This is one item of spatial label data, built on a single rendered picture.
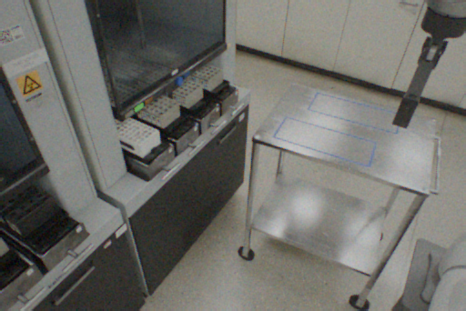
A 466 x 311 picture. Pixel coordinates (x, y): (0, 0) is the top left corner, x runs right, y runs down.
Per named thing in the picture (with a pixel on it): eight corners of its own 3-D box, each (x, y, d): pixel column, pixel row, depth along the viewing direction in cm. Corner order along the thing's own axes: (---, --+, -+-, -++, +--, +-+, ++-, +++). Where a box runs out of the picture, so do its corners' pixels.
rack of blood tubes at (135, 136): (81, 130, 130) (76, 116, 126) (102, 116, 136) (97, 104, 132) (142, 160, 119) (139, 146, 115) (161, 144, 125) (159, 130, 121)
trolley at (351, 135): (236, 257, 183) (244, 135, 128) (268, 197, 214) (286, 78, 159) (367, 316, 163) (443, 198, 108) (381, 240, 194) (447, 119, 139)
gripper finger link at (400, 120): (420, 98, 68) (420, 100, 67) (407, 127, 73) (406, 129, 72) (404, 94, 69) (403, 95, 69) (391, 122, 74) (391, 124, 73)
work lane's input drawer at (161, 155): (22, 116, 146) (14, 98, 140) (51, 101, 155) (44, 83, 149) (160, 186, 119) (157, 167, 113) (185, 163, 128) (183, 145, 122)
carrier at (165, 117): (176, 113, 137) (175, 100, 133) (180, 115, 136) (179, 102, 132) (157, 128, 129) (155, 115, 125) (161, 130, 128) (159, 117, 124)
